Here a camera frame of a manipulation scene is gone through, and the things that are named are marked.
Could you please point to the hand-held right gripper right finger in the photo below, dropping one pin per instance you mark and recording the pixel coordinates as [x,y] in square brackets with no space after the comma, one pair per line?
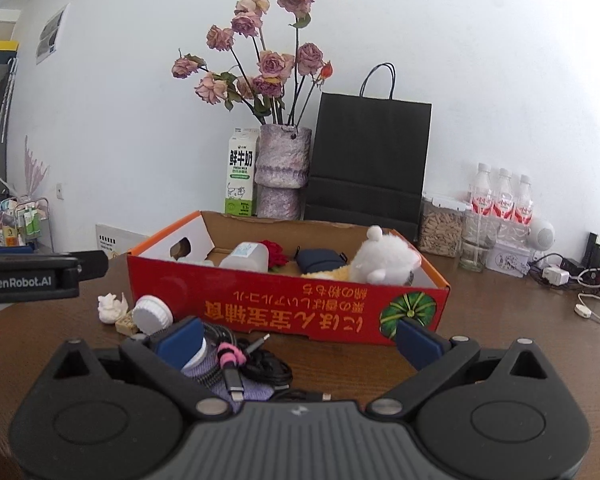
[419,345]

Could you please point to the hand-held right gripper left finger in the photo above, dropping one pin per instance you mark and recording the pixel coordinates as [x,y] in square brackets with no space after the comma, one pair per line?
[180,341]

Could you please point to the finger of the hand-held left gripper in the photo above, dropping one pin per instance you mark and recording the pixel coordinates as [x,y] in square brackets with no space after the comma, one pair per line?
[94,265]
[7,249]

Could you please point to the yellow and white plush toy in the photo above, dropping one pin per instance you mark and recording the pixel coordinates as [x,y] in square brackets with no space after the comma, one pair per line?
[380,260]

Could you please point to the clear cotton swab container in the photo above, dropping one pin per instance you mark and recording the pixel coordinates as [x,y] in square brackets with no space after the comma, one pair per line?
[245,257]

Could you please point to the red cardboard box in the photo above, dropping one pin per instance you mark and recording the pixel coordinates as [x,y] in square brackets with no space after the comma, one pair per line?
[290,305]

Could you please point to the navy blue pouch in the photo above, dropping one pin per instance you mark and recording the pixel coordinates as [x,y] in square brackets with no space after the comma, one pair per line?
[320,262]

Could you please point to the red artificial flower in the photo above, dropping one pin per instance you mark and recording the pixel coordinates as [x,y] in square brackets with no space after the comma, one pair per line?
[276,255]

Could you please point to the white panel with sticker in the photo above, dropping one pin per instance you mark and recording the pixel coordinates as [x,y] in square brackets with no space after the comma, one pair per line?
[120,240]

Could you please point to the small crumpled white tissue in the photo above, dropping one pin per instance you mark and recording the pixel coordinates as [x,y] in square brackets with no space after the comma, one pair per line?
[111,307]

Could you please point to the yellow speckled block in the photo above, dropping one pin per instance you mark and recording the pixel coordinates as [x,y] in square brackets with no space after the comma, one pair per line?
[126,324]

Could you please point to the clear drinking glass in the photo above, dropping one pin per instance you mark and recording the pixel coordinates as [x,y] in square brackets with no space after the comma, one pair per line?
[476,250]

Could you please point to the clear jar of seeds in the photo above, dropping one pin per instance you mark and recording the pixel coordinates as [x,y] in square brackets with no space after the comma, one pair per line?
[441,230]

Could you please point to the small white printed box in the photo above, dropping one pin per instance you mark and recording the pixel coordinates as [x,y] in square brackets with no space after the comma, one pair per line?
[507,260]

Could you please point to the water bottle red label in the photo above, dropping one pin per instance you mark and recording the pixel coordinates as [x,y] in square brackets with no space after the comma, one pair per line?
[503,205]
[523,207]
[481,200]

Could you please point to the white round speaker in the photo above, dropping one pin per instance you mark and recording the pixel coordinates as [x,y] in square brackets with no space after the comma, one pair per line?
[542,235]

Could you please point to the green and white milk carton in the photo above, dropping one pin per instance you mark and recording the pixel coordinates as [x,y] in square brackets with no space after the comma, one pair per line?
[241,175]

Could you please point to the black paper bag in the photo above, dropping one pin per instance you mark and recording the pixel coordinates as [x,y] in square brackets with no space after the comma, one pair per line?
[370,160]

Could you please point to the black desk device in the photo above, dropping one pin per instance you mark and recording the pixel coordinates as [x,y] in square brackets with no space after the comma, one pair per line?
[594,250]

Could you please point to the purple textured vase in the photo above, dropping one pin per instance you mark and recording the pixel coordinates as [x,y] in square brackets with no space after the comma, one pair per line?
[282,170]

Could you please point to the dried pink roses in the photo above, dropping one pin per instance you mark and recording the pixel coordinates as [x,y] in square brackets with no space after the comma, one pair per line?
[265,65]

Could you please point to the pink feather wall decoration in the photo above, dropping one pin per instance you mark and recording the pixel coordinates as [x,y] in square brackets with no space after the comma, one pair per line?
[34,167]

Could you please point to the wall poster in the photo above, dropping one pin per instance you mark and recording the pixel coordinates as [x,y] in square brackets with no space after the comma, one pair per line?
[51,35]

